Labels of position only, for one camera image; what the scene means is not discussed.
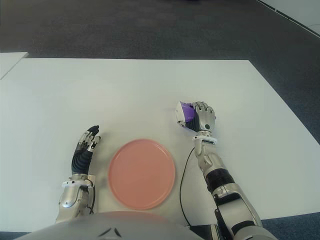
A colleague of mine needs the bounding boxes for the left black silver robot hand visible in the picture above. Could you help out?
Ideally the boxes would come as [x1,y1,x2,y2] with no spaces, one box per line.
[71,124,101,176]

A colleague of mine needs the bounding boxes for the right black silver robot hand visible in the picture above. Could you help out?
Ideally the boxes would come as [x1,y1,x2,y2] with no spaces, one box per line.
[176,101,217,133]

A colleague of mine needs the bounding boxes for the purple tissue paper pack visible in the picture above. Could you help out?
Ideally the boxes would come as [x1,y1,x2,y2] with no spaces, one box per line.
[174,100,198,128]

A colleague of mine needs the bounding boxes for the pink round plate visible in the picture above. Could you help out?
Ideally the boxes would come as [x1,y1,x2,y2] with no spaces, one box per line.
[107,138,177,211]

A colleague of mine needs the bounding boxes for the grey robot torso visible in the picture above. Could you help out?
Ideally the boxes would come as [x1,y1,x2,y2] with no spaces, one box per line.
[14,210,191,240]

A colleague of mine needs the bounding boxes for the white neighbouring table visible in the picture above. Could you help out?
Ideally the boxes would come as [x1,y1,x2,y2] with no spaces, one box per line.
[0,51,30,81]

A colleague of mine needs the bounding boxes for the white panel with dark edge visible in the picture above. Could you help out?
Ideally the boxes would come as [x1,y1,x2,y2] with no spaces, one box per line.
[254,0,320,38]

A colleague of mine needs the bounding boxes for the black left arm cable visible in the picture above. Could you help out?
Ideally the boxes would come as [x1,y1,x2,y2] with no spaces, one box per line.
[86,176,96,216]

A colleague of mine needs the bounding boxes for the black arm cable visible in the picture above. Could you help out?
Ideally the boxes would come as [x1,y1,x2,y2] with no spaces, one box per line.
[86,176,96,216]
[179,147,198,227]

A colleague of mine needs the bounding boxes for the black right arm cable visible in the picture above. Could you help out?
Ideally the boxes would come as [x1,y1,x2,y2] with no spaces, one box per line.
[179,147,198,227]

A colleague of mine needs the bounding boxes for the black base with tan strap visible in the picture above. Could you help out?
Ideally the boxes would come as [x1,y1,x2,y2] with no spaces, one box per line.
[189,223,221,240]

